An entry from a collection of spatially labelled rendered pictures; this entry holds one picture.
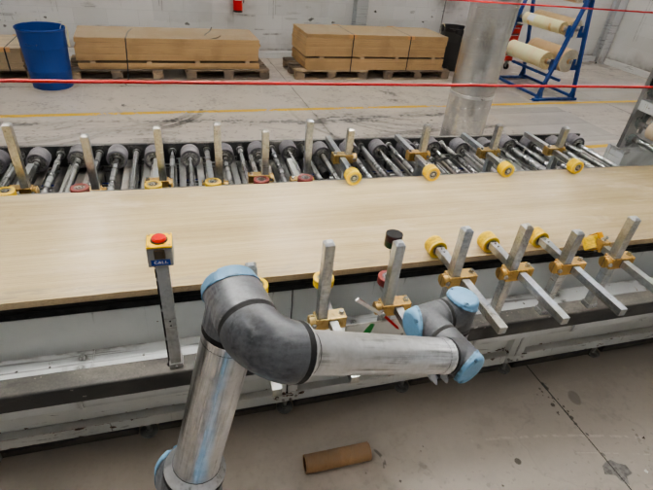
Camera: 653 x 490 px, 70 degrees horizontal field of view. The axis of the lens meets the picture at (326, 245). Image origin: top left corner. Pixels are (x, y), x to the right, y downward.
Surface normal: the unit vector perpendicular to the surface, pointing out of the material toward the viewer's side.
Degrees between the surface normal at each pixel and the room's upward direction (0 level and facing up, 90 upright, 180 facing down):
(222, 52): 90
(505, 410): 0
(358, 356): 58
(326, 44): 90
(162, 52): 90
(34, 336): 90
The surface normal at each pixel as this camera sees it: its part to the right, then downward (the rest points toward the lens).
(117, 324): 0.26, 0.57
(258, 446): 0.08, -0.82
